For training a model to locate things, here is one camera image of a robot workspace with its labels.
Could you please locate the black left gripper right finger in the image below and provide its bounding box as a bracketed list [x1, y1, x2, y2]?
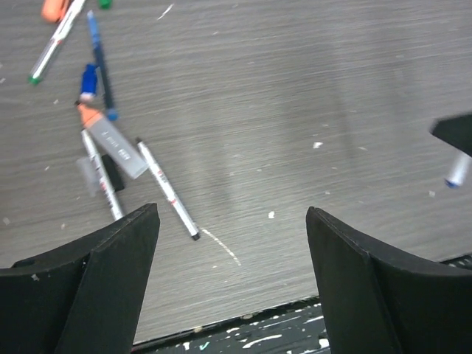
[306, 207, 471, 353]

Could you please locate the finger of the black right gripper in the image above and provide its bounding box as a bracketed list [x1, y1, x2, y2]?
[430, 114, 472, 156]

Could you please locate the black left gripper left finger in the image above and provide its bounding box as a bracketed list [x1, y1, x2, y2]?
[1, 204, 160, 353]

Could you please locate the white marker with blue end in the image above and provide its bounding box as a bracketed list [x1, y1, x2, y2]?
[445, 152, 471, 189]

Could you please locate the blue marker cap with eraser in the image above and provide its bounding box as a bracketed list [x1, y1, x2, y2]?
[79, 63, 98, 102]

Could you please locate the white pen with lime end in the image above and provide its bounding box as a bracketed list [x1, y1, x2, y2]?
[81, 129, 124, 221]

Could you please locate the clear pen cap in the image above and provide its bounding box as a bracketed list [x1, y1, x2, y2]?
[76, 157, 100, 197]

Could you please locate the white pen with black end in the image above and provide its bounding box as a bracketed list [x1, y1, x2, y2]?
[136, 137, 200, 240]

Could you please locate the black pen cap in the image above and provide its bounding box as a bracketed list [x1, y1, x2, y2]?
[101, 154, 125, 192]

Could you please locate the dark blue pen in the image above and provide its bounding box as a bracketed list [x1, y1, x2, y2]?
[87, 10, 118, 121]

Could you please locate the green pen cap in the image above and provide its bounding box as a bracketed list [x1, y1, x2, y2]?
[97, 0, 113, 10]

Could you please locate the grey highlighter with orange tip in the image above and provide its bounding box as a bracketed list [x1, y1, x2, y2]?
[75, 101, 148, 179]

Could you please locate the white marker with green end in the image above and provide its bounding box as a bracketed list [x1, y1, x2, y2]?
[29, 0, 86, 85]

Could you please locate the orange highlighter cap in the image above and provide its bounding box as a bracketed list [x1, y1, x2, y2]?
[41, 0, 70, 23]

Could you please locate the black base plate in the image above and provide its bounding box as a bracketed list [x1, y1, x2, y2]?
[131, 254, 472, 354]

